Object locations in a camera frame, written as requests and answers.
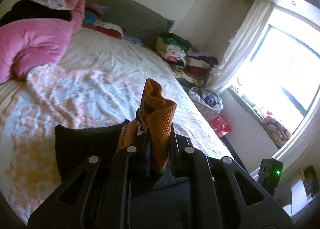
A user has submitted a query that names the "striped colourful cloth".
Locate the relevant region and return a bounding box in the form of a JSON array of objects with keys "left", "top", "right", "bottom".
[{"left": 83, "top": 3, "right": 108, "bottom": 24}]

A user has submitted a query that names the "peach floral bedspread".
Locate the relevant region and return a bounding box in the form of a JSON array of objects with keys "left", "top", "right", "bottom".
[{"left": 1, "top": 28, "right": 230, "bottom": 222}]

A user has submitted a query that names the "window with dark frame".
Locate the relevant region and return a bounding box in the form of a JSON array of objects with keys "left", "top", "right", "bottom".
[{"left": 231, "top": 9, "right": 319, "bottom": 148}]

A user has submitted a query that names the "cream curtain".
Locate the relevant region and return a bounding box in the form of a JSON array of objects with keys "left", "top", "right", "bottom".
[{"left": 207, "top": 0, "right": 274, "bottom": 94}]

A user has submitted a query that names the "pink duvet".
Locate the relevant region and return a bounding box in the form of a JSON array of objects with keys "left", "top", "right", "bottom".
[{"left": 1, "top": 0, "right": 86, "bottom": 83}]

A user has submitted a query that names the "white bag with clothes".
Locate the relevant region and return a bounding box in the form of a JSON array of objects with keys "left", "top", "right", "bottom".
[{"left": 188, "top": 87, "right": 223, "bottom": 113}]

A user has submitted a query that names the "red plastic bag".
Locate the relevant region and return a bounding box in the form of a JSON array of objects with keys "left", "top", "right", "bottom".
[{"left": 209, "top": 116, "right": 232, "bottom": 137}]

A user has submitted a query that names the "floral storage box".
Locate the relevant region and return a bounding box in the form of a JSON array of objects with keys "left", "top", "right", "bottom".
[{"left": 194, "top": 102, "right": 220, "bottom": 121}]

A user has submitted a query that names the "patterned cloth on windowsill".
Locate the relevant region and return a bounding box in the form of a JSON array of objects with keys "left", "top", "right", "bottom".
[{"left": 263, "top": 115, "right": 292, "bottom": 147}]

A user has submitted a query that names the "black orange knit sweater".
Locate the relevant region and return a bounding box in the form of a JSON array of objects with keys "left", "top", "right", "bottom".
[{"left": 54, "top": 78, "right": 196, "bottom": 229}]

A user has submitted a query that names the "black garment on duvet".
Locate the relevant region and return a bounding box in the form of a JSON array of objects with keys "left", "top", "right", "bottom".
[{"left": 1, "top": 0, "right": 72, "bottom": 27}]

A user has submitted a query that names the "grey upholstered headboard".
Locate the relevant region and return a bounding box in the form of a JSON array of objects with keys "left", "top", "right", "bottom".
[{"left": 86, "top": 0, "right": 175, "bottom": 50}]

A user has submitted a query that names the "red white garment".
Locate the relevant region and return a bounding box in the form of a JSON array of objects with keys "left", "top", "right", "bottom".
[{"left": 82, "top": 20, "right": 124, "bottom": 40}]

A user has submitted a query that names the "pile of folded clothes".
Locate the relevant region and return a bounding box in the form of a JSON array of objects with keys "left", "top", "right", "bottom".
[{"left": 156, "top": 33, "right": 218, "bottom": 88}]

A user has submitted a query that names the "black device with green light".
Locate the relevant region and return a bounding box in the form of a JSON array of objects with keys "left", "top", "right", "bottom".
[{"left": 257, "top": 159, "right": 284, "bottom": 196}]

